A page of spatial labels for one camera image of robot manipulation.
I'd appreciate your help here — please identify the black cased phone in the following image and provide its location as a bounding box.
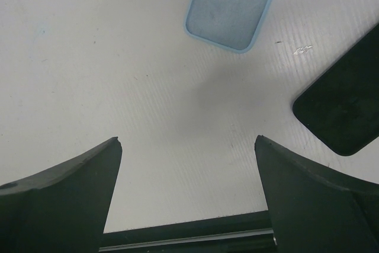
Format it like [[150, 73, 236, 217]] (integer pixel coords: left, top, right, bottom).
[[292, 26, 378, 156]]

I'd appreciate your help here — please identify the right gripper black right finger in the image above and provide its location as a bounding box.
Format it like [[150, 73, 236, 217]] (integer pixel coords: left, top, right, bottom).
[[255, 136, 378, 252]]

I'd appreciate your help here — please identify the light blue phone case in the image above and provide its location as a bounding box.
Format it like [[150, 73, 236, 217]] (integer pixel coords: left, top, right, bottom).
[[184, 0, 272, 53]]

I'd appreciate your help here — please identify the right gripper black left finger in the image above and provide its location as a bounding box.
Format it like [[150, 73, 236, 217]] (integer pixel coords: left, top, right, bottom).
[[1, 137, 122, 252]]

